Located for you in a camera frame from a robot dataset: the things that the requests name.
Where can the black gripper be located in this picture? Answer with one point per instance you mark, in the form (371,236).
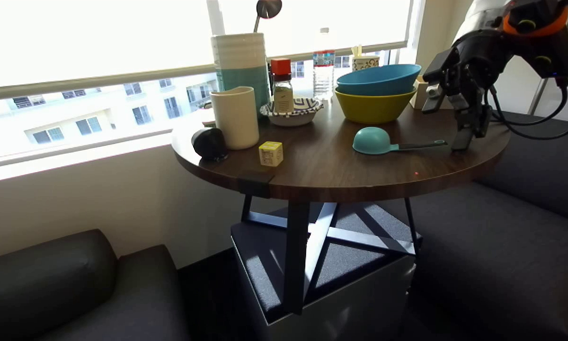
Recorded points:
(475,60)

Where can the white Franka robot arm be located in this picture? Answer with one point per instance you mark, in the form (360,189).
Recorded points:
(541,29)

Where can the cream box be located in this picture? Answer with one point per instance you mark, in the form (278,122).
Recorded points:
(422,96)

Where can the yellow-green bowl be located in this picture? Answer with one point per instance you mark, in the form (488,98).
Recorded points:
(371,109)

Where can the blue bowl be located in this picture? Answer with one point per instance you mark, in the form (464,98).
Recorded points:
(375,81)

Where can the cream printed carton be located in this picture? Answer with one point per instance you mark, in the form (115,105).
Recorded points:
(365,62)

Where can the grey fabric sofa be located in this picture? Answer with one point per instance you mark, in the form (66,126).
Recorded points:
(517,253)

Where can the clear labelled bottle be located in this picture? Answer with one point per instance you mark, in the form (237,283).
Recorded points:
(324,73)

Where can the patterned shallow bowl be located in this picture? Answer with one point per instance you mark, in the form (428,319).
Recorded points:
(303,113)

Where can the small cream shaker jar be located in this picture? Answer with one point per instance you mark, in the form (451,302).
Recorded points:
(284,96)

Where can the red lidded jar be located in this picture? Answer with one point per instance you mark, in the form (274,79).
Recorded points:
(280,69)

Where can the yellow cube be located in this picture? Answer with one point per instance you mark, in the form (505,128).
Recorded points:
(271,154)

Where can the dark metal table base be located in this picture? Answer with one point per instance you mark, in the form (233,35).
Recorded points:
(293,253)

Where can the metal ladle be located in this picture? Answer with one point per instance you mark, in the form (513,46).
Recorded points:
(267,9)

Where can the cream ceramic mug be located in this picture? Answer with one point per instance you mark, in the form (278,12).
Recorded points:
(237,120)

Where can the tall white teal canister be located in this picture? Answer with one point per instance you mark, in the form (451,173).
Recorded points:
(240,69)

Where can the black round object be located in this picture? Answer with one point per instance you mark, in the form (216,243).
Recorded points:
(208,145)

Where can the dark leather sofa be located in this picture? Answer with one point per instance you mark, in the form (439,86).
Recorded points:
(57,291)

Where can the white window frame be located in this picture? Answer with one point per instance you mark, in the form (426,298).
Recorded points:
(106,81)

